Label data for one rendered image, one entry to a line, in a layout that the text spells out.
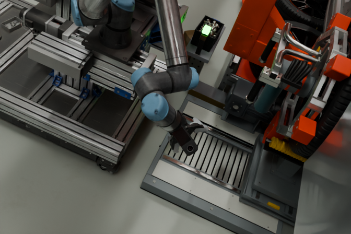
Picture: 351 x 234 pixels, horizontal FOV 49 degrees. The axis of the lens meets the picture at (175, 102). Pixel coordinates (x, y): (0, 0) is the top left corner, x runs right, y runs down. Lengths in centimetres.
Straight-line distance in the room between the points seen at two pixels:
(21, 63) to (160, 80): 144
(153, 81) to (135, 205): 114
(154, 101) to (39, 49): 85
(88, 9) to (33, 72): 100
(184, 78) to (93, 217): 114
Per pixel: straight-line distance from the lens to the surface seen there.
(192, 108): 263
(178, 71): 125
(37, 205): 219
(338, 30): 188
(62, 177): 226
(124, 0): 165
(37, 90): 236
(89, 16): 157
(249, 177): 236
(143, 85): 119
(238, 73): 274
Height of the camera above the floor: 195
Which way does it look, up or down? 46 degrees down
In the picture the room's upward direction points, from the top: 21 degrees clockwise
